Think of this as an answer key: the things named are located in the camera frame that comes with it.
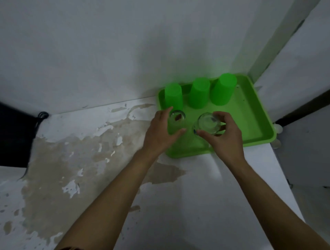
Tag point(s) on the medium green plastic cup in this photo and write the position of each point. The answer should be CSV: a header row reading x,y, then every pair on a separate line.
x,y
199,92

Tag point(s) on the person's right thumb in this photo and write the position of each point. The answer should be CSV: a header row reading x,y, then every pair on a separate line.
x,y
207,136

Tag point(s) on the wide clear drinking glass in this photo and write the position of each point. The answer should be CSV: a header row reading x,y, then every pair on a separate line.
x,y
207,123

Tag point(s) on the green plastic tray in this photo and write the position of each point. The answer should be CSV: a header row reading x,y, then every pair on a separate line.
x,y
247,121

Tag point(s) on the white round object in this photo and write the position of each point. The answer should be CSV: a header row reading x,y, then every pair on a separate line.
x,y
277,144
278,127

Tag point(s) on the large green plastic cup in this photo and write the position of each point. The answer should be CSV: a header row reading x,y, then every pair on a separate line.
x,y
223,88

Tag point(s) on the person's left forearm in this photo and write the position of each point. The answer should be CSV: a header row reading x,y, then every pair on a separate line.
x,y
108,206

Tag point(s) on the small clear drinking glass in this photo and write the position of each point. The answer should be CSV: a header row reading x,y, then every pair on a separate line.
x,y
178,117

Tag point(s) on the person's right forearm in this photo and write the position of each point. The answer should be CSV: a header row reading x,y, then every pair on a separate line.
x,y
273,206

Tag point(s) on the person's right hand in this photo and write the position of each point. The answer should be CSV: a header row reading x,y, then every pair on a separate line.
x,y
228,144

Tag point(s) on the person's left hand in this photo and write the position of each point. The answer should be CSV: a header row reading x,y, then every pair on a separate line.
x,y
157,137

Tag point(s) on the dark cloth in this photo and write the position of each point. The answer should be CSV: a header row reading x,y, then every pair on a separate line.
x,y
15,134

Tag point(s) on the small green plastic cup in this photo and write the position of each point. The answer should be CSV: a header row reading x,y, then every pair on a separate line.
x,y
173,95

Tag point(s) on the person's left thumb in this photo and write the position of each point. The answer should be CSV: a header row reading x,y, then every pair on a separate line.
x,y
178,134

